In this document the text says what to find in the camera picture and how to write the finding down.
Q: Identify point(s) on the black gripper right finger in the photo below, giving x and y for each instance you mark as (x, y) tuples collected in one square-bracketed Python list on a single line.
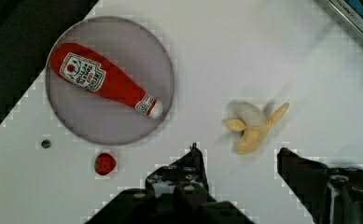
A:
[(330, 195)]

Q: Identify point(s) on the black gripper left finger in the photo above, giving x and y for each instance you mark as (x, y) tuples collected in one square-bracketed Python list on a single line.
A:
[(177, 193)]

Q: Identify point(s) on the peeled plush banana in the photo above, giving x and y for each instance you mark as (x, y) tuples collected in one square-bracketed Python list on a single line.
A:
[(253, 126)]

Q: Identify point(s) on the red plush ketchup bottle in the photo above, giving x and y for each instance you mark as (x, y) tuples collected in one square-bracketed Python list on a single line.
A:
[(93, 72)]

